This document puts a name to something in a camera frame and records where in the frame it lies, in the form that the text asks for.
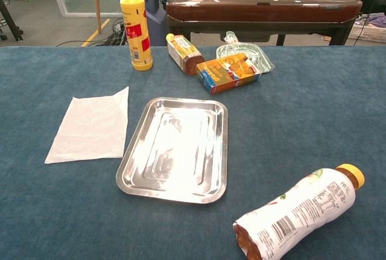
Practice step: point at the white plastic basket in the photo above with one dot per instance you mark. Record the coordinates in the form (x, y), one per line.
(371, 33)

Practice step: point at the brown tea bottle yellow label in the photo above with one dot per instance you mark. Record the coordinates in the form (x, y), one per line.
(182, 52)

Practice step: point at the white paper towel sheet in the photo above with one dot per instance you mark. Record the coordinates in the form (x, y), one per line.
(90, 127)

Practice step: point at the wooden pole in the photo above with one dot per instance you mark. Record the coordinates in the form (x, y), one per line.
(97, 0)

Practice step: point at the black stand leg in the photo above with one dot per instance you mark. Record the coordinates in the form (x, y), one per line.
(10, 21)

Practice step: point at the orange snack box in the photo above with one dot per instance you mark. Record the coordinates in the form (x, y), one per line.
(223, 74)

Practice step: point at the brown mahjong table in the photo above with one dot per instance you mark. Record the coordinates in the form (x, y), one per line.
(259, 9)

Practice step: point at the silver metal tray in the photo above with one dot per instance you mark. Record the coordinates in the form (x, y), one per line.
(175, 151)

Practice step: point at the white label tea bottle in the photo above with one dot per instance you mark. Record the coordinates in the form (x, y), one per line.
(301, 211)

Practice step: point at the blue table cloth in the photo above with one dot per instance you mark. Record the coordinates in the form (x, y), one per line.
(301, 121)

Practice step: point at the blue machine base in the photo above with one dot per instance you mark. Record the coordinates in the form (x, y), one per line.
(155, 21)

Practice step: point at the purple cloth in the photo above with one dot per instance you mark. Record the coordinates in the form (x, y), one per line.
(380, 21)

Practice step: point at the yellow squeeze bottle green cap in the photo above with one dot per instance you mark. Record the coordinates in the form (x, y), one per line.
(135, 30)

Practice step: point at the clear bagged green dustpan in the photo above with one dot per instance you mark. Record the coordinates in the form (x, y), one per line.
(238, 47)

